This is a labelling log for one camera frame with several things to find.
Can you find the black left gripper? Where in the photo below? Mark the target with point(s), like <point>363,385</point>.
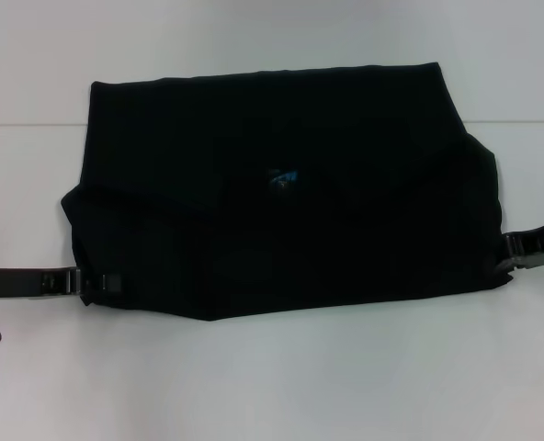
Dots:
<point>24,282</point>

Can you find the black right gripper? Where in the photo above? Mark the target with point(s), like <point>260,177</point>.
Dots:
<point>536,250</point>

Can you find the black shirt with FREE print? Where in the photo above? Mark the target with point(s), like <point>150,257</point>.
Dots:
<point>276,206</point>

